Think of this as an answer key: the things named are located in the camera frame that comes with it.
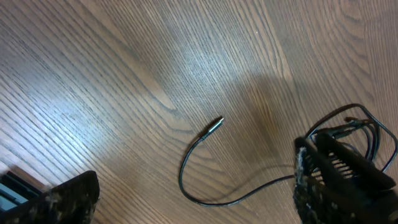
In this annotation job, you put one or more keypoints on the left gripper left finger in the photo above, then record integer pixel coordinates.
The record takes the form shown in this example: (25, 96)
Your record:
(73, 201)

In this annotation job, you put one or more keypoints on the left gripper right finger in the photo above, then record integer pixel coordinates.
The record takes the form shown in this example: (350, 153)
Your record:
(336, 185)

